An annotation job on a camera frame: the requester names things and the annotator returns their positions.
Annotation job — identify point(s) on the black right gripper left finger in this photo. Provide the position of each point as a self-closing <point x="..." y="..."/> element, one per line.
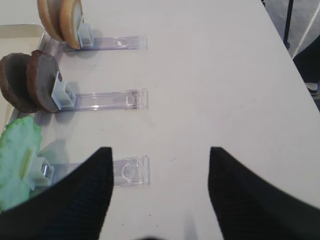
<point x="75" y="208"/>

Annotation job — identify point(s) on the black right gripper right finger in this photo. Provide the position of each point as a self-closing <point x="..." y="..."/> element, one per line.
<point x="249" y="208"/>

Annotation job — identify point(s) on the clear rack for lettuce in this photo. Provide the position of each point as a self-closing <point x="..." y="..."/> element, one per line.
<point x="39" y="173"/>

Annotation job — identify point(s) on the green lettuce leaf in rack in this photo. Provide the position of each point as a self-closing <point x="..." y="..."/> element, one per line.
<point x="18" y="138"/>

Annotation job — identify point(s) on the clear rack for patties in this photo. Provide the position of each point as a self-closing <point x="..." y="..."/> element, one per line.
<point x="68" y="101"/>

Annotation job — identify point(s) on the brown meat patty near pusher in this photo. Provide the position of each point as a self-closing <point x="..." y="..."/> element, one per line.
<point x="41" y="73"/>

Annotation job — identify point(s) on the brown meat patty far one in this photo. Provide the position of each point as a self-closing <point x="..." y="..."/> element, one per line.
<point x="13" y="82"/>

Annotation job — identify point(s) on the shoe of person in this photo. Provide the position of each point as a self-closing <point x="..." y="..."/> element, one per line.
<point x="313" y="88"/>

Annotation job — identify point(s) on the clear rack for buns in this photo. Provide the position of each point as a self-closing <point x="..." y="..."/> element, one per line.
<point x="90" y="43"/>

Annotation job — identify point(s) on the white metal tray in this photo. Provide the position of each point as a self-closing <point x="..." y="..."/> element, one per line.
<point x="17" y="41"/>

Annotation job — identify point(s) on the bun slice near pusher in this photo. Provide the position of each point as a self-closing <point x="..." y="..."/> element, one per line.
<point x="70" y="17"/>

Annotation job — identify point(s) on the bun slice far one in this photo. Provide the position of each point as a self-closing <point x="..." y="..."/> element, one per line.
<point x="49" y="14"/>

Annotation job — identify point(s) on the black stand pole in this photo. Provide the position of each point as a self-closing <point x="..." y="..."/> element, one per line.
<point x="288" y="23"/>

